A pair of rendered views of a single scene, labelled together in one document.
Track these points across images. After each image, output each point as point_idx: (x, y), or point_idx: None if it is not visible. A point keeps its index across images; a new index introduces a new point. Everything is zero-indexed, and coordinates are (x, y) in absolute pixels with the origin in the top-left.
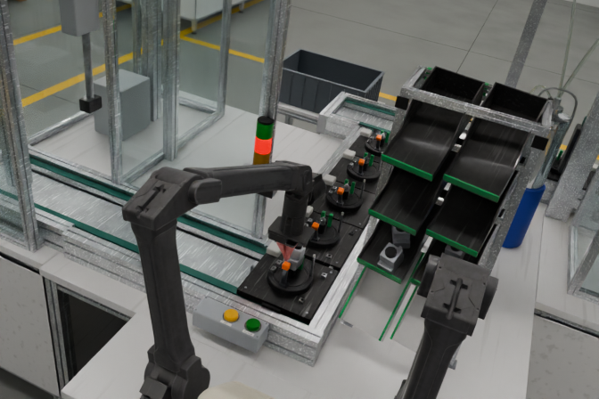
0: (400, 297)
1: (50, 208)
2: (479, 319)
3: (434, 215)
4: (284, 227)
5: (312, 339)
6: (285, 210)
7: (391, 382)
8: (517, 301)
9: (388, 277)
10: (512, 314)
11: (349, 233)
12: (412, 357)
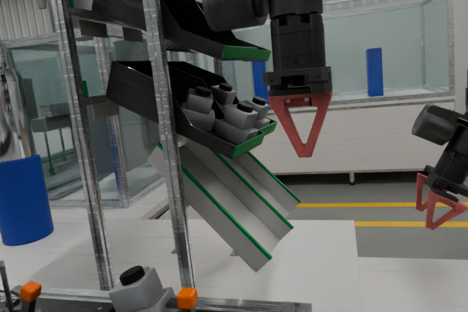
0: (246, 181)
1: None
2: (168, 241)
3: (191, 74)
4: (323, 47)
5: (308, 310)
6: (318, 0)
7: (292, 283)
8: (138, 225)
9: (255, 145)
10: (158, 227)
11: (14, 303)
12: (243, 274)
